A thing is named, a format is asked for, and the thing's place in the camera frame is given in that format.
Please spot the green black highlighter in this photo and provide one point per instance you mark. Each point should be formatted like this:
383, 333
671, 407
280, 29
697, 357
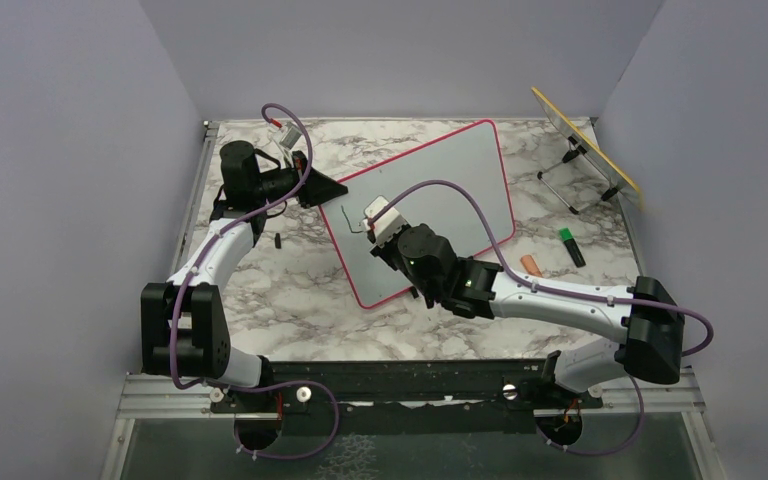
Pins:
572, 247

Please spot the yellow-edged board on stand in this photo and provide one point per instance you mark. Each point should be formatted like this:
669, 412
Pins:
580, 146

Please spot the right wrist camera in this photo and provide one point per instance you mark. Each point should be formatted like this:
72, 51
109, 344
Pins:
382, 224

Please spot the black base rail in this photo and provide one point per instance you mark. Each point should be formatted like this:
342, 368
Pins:
401, 397

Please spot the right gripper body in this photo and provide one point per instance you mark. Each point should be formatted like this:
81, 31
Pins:
390, 252

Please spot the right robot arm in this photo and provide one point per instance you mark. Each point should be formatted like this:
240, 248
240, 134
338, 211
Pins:
639, 334

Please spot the orange marker cap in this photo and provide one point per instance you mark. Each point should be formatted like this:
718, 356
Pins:
530, 265

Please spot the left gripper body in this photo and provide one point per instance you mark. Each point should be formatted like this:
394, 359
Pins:
276, 184

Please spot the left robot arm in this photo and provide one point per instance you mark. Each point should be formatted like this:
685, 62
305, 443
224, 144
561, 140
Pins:
184, 332

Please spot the pink-framed whiteboard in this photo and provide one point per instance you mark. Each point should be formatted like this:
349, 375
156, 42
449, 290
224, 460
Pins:
467, 172

